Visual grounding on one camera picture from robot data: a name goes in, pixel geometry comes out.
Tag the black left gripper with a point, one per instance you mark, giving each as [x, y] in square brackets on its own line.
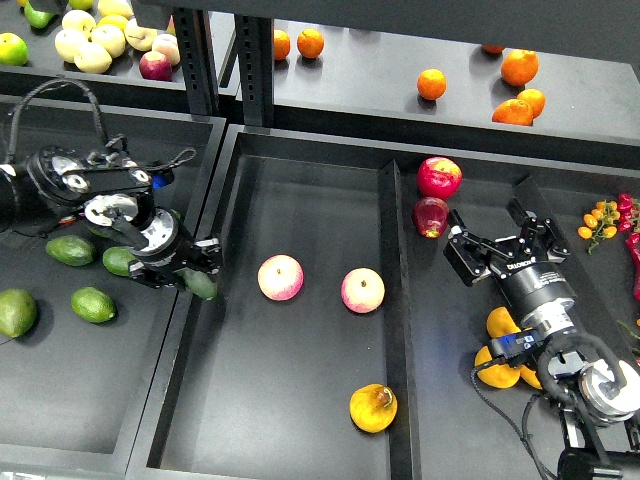
[165, 248]

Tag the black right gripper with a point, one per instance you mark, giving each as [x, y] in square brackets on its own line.
[528, 279]

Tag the dark green avocado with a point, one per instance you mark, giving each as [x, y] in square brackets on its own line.
[199, 284]

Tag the yellow pear brown stem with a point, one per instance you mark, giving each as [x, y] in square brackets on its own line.
[373, 408]

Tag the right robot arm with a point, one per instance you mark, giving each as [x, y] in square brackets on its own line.
[595, 392]

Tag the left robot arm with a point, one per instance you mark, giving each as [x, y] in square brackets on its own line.
[113, 192]

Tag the green avocado center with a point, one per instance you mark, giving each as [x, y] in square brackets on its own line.
[116, 260]

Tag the green avocado lower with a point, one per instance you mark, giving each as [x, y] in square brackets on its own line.
[93, 305]

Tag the green avocado left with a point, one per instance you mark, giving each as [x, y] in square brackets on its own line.
[71, 250]

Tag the yellow pear middle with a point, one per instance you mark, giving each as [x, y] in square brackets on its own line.
[530, 377]

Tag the large green avocado far-left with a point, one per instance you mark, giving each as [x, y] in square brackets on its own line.
[18, 312]

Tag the pale yellow pear front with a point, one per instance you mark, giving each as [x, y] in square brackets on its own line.
[92, 58]

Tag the pale yellow pear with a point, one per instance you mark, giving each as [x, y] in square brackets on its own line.
[92, 58]
[67, 43]
[111, 38]
[139, 38]

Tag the pale yellow pear right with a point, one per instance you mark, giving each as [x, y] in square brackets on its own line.
[139, 38]

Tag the pale yellow pear center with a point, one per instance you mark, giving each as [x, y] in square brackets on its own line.
[111, 38]

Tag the pale yellow pear left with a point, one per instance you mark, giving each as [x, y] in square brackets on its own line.
[67, 43]

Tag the dark red apple lower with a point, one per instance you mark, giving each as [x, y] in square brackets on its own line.
[430, 217]

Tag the red apple upper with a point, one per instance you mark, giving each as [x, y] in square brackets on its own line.
[438, 177]

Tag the orange cherry tomato bunch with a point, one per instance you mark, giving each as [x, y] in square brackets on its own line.
[600, 224]

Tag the pink apple left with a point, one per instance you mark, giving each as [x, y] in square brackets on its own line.
[280, 277]

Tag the pink apple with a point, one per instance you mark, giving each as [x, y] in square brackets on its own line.
[362, 290]
[280, 277]

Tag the red chili peppers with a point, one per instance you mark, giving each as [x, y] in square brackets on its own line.
[628, 207]

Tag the orange front right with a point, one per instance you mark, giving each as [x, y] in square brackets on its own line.
[514, 112]

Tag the pink apple right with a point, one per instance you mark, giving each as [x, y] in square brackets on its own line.
[362, 290]

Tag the orange behind right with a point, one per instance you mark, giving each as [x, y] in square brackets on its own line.
[535, 98]

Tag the orange on shelf center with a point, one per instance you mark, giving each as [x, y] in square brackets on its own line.
[431, 84]

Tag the large orange on shelf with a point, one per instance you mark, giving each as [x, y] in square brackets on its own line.
[519, 67]

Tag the red apple on shelf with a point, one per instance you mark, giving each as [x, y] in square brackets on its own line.
[154, 65]

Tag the pink peach on shelf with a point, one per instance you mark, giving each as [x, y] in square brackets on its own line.
[167, 45]

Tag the black tray divider center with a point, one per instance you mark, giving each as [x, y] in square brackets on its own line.
[403, 433]

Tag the orange on shelf left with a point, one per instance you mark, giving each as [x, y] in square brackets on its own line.
[281, 45]

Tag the green apple on shelf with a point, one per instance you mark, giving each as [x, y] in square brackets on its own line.
[14, 50]

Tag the black shelf post left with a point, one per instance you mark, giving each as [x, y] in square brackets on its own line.
[197, 60]

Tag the black shelf post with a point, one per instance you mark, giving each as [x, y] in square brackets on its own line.
[197, 60]
[255, 53]

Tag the black shelf post right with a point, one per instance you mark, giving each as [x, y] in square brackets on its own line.
[255, 53]

